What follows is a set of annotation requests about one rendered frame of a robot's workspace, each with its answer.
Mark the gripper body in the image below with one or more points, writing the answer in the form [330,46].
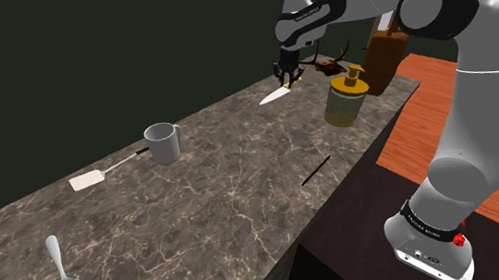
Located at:
[288,60]

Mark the brown knife block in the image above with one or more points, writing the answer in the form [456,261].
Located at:
[382,58]

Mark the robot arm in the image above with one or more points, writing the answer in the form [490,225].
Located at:
[477,106]

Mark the grey mug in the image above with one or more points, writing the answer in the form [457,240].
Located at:
[162,143]

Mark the yellow soap dispenser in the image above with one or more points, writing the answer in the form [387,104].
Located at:
[345,102]

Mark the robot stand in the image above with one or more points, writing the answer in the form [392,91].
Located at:
[365,220]

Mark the thin black stick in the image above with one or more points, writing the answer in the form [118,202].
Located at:
[316,170]

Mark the white blade knife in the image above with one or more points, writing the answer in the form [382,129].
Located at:
[276,95]

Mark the brown antler figure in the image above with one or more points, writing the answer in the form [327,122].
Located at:
[327,66]

